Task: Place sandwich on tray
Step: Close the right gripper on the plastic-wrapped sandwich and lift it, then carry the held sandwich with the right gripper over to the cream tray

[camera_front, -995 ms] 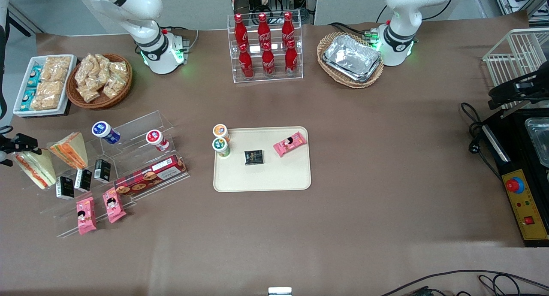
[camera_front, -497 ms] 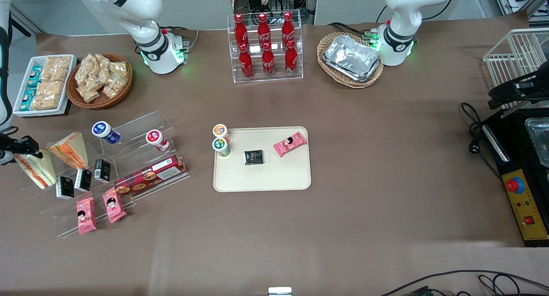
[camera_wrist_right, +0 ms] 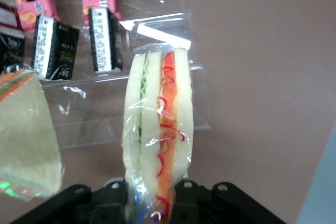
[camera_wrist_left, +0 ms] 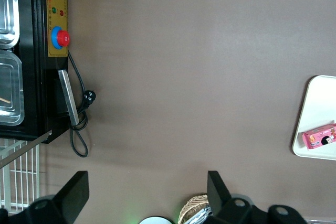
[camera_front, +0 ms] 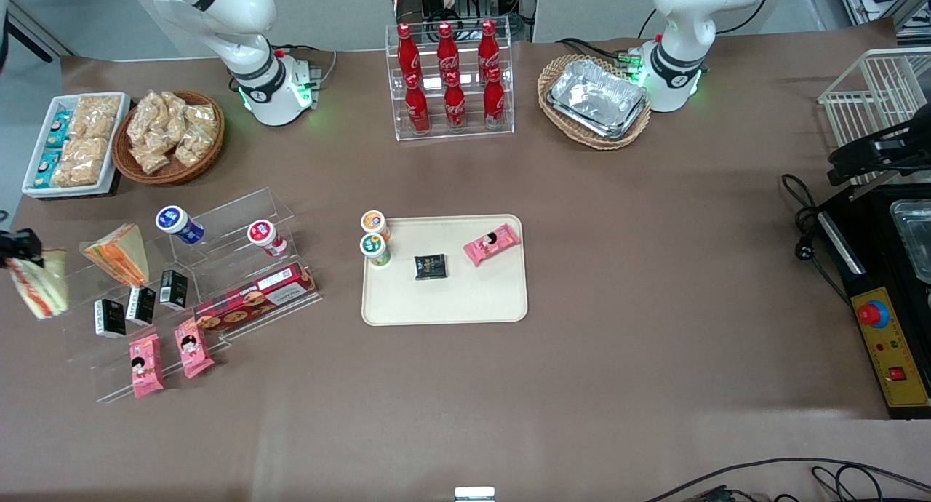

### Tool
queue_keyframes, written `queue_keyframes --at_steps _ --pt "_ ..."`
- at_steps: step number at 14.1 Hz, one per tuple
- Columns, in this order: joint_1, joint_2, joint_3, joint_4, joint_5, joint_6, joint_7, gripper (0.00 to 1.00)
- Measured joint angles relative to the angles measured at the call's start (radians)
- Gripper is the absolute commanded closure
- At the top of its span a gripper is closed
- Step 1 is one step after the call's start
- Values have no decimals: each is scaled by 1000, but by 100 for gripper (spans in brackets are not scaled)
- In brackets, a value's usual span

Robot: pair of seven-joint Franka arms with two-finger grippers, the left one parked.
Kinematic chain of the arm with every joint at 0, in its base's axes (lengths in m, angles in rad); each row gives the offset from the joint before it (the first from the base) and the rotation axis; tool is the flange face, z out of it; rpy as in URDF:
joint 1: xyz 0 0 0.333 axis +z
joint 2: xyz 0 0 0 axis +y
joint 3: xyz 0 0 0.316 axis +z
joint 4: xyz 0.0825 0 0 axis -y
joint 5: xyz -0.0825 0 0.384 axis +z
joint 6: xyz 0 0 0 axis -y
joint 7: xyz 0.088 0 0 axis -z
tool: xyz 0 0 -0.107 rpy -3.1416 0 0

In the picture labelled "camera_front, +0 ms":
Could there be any green-lidded cup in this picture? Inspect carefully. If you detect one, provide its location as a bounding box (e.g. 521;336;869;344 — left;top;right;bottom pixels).
359;233;392;268

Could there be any clear bag of crackers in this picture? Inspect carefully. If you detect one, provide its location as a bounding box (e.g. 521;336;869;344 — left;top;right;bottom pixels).
145;91;187;126
131;144;172;175
185;103;220;136
175;127;216;167
127;113;165;151

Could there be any red emergency stop button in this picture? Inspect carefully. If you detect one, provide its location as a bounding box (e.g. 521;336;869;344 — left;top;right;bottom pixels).
857;298;891;330

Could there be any black power cable with plug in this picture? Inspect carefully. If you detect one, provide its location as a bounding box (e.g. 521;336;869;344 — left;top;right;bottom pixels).
780;173;852;306

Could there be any black cable bundle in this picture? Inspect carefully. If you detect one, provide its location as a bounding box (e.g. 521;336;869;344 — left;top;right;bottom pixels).
556;36;641;68

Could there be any clear acrylic bottle rack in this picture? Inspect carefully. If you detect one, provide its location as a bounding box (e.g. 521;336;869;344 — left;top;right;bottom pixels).
385;23;515;142

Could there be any red cola bottle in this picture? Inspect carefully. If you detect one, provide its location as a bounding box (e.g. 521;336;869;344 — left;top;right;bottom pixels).
483;67;506;127
404;73;431;134
477;20;501;77
396;23;421;81
436;22;460;81
444;71;468;130

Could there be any white wire rack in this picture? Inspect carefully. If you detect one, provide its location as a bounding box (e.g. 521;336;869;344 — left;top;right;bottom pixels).
818;47;931;190

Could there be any red-capped white bottle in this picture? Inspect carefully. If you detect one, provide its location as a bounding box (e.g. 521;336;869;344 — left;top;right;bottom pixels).
247;220;288;258

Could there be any cream plastic tray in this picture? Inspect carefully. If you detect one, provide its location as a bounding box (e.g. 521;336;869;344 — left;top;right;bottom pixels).
361;213;529;327

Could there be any clear peanut brittle pack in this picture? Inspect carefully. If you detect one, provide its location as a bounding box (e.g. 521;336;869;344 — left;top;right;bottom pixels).
73;95;121;140
52;137;111;188

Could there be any aluminium foil container stack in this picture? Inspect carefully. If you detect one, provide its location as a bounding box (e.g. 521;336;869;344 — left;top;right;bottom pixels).
547;58;648;140

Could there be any blue-capped white bottle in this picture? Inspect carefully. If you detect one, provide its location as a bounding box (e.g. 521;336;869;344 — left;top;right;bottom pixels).
156;205;206;245

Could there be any white rectangular bin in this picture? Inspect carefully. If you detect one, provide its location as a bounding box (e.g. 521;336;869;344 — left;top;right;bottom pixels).
22;92;132;199

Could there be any teal snack pack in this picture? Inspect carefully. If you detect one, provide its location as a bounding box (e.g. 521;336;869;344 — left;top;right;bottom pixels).
45;111;73;150
33;151;63;190

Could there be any triangular sandwich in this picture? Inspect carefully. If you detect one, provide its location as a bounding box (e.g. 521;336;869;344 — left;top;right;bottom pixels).
7;249;71;319
82;223;151;287

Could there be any orange-lidded cup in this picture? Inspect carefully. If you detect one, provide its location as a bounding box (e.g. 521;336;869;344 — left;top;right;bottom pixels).
361;210;391;242

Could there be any red cookie box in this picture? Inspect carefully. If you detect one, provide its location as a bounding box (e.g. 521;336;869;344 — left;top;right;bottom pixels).
193;262;319;334

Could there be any steel lever handle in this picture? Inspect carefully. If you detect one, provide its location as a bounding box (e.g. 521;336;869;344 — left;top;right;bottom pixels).
818;211;866;276

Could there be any small black carton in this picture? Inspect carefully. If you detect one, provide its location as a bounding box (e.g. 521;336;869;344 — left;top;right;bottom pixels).
126;286;156;326
93;298;127;340
159;269;189;311

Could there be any grey cable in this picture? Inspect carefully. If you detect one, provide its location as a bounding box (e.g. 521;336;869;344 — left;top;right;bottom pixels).
280;45;339;88

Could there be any steel food container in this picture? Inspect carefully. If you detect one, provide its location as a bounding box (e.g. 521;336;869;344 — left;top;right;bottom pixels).
889;199;931;284

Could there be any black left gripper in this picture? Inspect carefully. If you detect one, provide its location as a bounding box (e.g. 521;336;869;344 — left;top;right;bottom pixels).
828;120;931;186

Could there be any dark metal strut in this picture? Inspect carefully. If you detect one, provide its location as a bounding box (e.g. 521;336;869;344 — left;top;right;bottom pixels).
0;0;73;63

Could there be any pink snack pack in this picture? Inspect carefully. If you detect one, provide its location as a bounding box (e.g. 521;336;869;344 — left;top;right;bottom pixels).
463;223;522;268
173;318;215;379
129;333;165;399

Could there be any dark brown wicker basket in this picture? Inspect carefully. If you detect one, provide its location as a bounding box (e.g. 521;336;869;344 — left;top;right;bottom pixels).
113;89;225;186

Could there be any black snack packet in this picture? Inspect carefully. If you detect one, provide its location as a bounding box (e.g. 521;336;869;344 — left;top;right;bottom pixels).
414;253;448;281

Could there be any light wicker basket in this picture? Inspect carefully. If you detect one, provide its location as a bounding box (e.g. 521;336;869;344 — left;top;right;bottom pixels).
538;54;652;151

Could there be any clear acrylic step stand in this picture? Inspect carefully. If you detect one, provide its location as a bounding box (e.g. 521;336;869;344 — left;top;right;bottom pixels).
169;188;321;321
33;255;233;405

